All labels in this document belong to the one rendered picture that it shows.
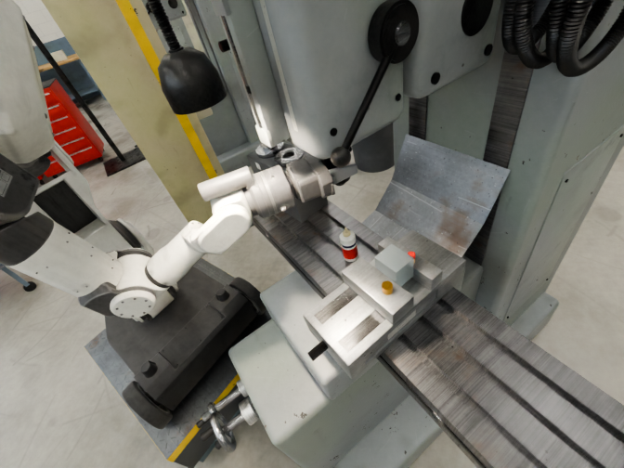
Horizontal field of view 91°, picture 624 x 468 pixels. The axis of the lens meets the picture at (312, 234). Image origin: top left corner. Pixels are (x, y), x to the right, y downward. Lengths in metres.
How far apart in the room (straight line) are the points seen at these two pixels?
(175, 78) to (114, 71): 1.78
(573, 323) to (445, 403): 1.38
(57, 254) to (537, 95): 0.90
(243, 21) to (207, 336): 1.06
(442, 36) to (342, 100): 0.18
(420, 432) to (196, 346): 0.88
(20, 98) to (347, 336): 0.66
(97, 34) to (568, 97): 2.03
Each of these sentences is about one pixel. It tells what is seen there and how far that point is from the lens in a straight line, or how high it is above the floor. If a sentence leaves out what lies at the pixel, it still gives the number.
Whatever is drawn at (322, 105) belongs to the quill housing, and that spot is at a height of 1.40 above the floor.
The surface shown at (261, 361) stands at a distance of 0.98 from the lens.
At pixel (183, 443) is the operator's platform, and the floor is 0.38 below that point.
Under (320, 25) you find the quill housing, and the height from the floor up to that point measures 1.49.
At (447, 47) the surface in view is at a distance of 0.58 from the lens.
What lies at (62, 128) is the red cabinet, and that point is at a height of 0.55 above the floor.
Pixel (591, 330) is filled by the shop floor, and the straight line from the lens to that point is 1.99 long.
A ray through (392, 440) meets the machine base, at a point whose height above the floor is 0.20.
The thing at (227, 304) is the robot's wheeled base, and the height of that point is 0.61.
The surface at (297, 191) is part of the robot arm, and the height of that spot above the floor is 1.23.
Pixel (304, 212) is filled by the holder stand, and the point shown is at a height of 0.96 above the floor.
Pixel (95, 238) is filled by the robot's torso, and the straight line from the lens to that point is 1.06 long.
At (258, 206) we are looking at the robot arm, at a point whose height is 1.24.
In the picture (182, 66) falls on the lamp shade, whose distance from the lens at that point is 0.42.
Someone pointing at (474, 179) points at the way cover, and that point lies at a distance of 0.90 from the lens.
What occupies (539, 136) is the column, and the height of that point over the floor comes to 1.18.
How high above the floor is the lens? 1.57
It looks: 43 degrees down
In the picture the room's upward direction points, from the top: 17 degrees counter-clockwise
